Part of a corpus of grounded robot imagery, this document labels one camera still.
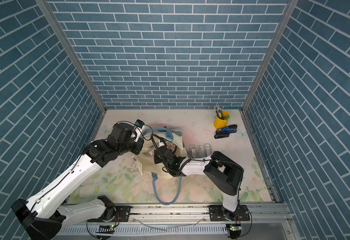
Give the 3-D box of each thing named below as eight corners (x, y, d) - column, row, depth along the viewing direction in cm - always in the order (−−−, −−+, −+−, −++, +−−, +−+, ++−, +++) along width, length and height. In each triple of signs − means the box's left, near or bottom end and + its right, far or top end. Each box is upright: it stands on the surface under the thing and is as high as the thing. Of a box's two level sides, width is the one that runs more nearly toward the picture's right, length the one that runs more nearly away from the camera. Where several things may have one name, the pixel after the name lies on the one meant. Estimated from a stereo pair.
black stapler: (214, 138, 106) (215, 136, 104) (213, 132, 110) (214, 130, 108) (229, 138, 106) (230, 136, 104) (227, 132, 110) (228, 130, 108)
